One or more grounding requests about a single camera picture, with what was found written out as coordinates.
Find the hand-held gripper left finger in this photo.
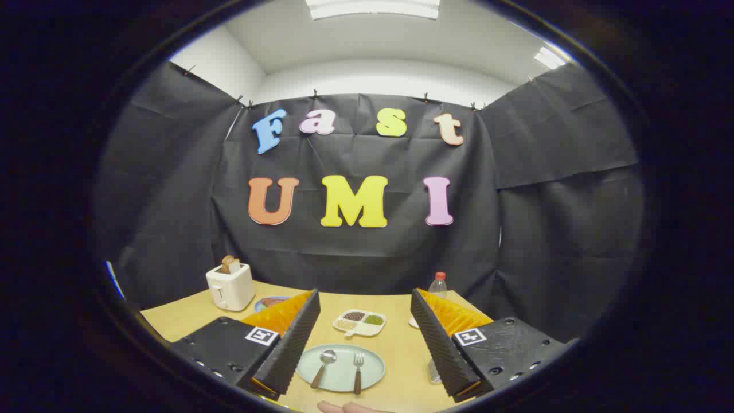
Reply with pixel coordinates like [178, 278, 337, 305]
[170, 289, 321, 401]

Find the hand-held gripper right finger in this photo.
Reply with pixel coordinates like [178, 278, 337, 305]
[410, 288, 574, 403]

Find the metal spoon with wooden handle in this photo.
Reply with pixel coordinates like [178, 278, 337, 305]
[310, 350, 337, 389]

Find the small blue plate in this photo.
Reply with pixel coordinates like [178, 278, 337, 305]
[254, 296, 290, 313]

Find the light green round plate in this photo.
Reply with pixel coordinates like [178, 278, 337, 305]
[296, 344, 386, 393]

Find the white divided dish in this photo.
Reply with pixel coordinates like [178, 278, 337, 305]
[333, 309, 387, 338]

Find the white toaster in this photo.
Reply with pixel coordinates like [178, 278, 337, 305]
[206, 263, 256, 312]

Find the black backdrop cloth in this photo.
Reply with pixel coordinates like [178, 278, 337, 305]
[95, 60, 646, 345]

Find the small ceiling light panel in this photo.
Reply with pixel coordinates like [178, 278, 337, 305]
[534, 46, 568, 71]

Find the large ceiling light panel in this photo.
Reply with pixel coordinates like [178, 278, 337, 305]
[306, 0, 440, 21]

